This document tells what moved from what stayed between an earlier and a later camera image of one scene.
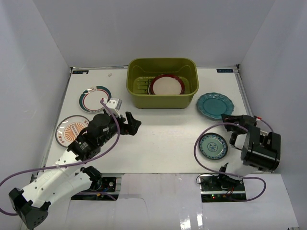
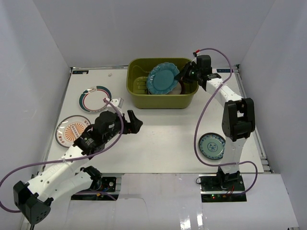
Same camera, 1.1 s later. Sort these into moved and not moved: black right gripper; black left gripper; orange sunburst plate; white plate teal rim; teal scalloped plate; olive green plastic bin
Moved: teal scalloped plate; black right gripper
Not moved: orange sunburst plate; black left gripper; white plate teal rim; olive green plastic bin
